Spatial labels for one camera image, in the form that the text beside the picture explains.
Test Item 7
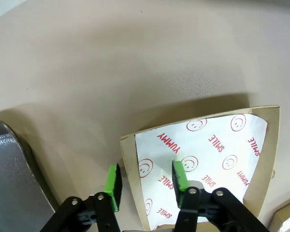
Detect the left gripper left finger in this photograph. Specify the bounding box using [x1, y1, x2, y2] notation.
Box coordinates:
[42, 163, 123, 232]

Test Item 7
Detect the dark plastic serving tray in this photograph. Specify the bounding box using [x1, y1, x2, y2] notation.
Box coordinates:
[0, 120, 60, 232]

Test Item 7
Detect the brown paper food box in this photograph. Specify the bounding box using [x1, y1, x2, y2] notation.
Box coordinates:
[268, 197, 290, 232]
[120, 104, 280, 232]

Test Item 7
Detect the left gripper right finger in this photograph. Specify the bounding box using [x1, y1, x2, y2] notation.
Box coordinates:
[172, 159, 269, 232]

